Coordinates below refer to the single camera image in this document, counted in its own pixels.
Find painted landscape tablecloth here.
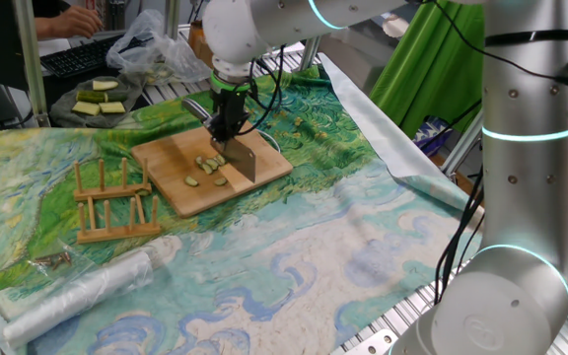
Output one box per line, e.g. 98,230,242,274
0,52,500,355

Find black cable bundle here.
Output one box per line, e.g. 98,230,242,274
434,167,485,305

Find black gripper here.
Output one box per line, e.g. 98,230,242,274
209,87,250,144

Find black computer keyboard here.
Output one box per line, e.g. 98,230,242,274
39,33,147,79

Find steel cleaver knife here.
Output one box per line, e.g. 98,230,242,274
180,97,258,184

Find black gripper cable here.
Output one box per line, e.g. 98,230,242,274
247,43,288,137

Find clear plastic bag roll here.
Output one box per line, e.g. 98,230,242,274
1,248,156,350

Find blue white patterned bag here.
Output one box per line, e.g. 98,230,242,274
414,115,456,157

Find person's bare hand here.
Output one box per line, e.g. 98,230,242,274
49,4,104,39

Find wooden peg rack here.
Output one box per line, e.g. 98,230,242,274
73,157,163,246

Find small bag of screws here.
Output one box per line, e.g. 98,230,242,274
27,241,96,283

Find aluminium frame beam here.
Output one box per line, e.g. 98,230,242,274
298,34,322,73
13,0,52,129
164,0,182,41
440,110,485,178

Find crumpled clear plastic bag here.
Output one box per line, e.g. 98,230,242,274
106,8,212,86

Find green curtain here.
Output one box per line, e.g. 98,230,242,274
368,0,486,140

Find bamboo cutting board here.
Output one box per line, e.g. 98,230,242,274
130,120,295,220

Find metal mounting plate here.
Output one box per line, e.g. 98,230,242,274
345,328,399,355

